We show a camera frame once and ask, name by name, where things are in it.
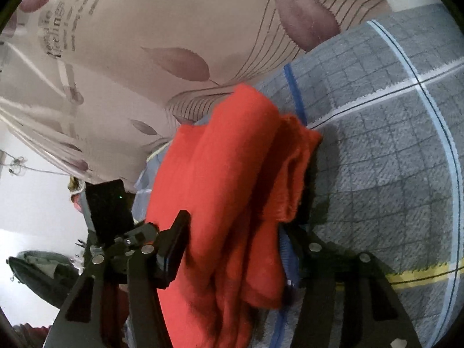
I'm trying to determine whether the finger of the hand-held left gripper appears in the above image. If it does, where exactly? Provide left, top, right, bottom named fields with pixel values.
left=109, top=222, right=161, bottom=253

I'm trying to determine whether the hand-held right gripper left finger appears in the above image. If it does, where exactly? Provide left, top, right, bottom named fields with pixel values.
left=43, top=210, right=191, bottom=348

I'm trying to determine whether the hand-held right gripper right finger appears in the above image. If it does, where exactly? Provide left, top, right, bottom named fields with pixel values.
left=278, top=224, right=423, bottom=348

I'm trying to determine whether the red knit garment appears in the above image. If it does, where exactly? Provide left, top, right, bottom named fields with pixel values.
left=144, top=83, right=323, bottom=348

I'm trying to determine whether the light blue checked sheet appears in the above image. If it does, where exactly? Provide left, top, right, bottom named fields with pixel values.
left=131, top=141, right=175, bottom=222

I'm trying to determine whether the dark green bag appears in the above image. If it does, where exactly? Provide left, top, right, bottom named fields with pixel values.
left=6, top=249, right=86, bottom=310

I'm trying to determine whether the grey plaid blanket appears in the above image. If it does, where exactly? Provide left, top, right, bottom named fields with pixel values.
left=131, top=3, right=464, bottom=348

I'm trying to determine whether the leaf print curtain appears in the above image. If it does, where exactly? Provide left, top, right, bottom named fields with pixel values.
left=0, top=0, right=396, bottom=186

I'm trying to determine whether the thin wall cable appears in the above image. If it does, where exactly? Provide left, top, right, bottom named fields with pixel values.
left=0, top=150, right=71, bottom=178

